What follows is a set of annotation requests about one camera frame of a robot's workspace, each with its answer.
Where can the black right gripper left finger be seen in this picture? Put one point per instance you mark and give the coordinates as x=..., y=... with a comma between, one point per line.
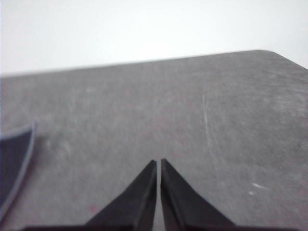
x=140, y=199

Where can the grey table cloth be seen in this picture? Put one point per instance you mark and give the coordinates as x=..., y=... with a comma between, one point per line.
x=168, y=108

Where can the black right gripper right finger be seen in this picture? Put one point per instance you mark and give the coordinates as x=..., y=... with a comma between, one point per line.
x=178, y=202

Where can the purple towel with grey hem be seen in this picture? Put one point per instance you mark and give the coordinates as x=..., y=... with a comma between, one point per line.
x=12, y=163

